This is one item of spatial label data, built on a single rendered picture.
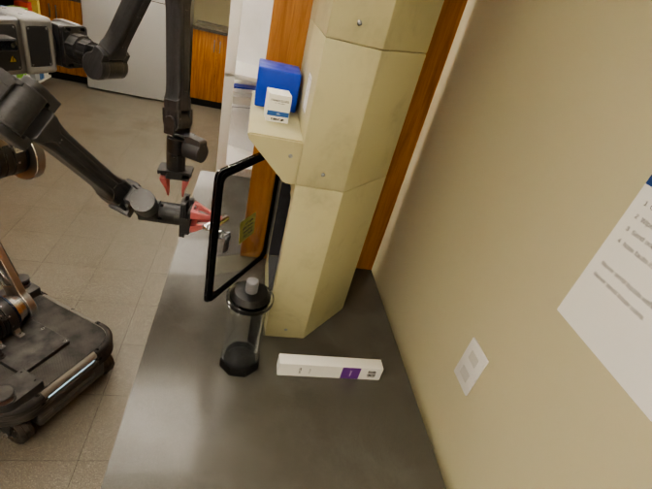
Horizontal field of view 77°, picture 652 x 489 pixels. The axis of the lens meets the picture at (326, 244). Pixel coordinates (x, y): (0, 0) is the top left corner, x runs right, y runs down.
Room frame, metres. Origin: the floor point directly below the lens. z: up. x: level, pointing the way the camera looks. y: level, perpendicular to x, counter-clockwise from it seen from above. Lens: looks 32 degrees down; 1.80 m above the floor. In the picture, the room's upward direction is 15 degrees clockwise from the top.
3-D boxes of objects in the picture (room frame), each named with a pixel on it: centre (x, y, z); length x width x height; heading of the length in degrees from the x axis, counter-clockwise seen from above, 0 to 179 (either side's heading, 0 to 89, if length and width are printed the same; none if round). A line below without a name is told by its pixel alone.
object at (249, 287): (0.71, 0.14, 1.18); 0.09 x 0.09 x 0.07
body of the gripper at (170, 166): (1.18, 0.53, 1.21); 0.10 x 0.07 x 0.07; 105
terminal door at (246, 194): (0.97, 0.23, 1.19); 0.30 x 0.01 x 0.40; 163
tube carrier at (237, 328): (0.71, 0.14, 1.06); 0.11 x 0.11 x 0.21
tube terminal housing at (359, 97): (1.01, 0.02, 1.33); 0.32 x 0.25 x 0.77; 15
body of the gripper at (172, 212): (0.91, 0.41, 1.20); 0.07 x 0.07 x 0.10; 14
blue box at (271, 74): (1.04, 0.22, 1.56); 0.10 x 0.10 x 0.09; 15
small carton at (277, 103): (0.93, 0.19, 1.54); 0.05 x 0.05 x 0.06; 21
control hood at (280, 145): (0.96, 0.20, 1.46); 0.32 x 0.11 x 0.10; 15
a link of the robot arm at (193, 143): (1.18, 0.49, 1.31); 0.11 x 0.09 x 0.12; 76
